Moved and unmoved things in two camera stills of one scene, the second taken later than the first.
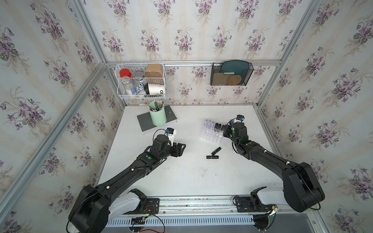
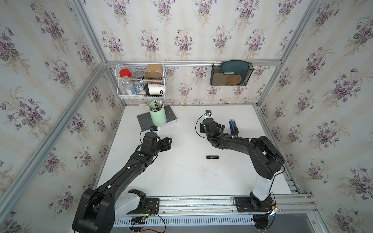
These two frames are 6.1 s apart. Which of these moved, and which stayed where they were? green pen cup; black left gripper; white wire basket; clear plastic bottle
Moved: black left gripper
Stayed: white wire basket; green pen cup; clear plastic bottle
